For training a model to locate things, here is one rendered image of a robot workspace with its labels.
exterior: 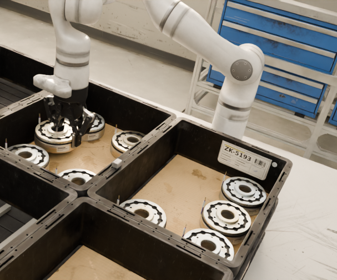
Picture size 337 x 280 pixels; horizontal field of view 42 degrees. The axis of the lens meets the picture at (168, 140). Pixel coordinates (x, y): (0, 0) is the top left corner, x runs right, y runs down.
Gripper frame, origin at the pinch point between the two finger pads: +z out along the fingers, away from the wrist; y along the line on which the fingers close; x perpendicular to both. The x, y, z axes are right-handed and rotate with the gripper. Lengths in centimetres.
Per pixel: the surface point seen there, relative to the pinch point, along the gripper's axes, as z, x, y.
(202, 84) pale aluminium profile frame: 57, -182, 36
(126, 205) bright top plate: 1.8, 9.6, -23.3
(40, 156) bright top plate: 1.6, 8.3, 0.6
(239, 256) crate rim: -5, 16, -48
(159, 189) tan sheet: 4.6, -3.0, -24.1
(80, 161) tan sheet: 4.5, 0.7, -4.6
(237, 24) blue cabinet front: 14, -185, 24
